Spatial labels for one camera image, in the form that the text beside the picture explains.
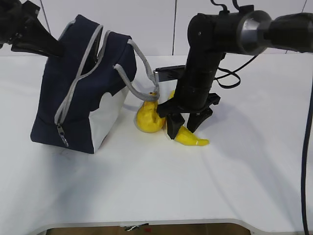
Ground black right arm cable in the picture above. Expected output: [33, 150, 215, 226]
[210, 0, 259, 89]

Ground navy blue lunch bag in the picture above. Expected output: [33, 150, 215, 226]
[30, 15, 159, 154]

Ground yellow banana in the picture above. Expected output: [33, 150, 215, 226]
[166, 90, 210, 147]

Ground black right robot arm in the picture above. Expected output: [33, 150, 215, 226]
[156, 5, 313, 139]

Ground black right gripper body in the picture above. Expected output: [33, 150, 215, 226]
[157, 71, 220, 118]

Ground black floor cable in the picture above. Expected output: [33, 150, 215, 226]
[301, 78, 313, 233]

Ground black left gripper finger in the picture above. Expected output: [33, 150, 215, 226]
[11, 19, 64, 57]

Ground yellow pear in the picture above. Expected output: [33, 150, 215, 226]
[134, 100, 166, 133]

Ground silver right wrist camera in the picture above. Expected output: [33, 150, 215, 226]
[154, 65, 185, 82]

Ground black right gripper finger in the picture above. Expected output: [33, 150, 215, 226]
[187, 109, 213, 133]
[166, 114, 185, 140]

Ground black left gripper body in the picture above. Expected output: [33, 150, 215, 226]
[0, 0, 41, 49]

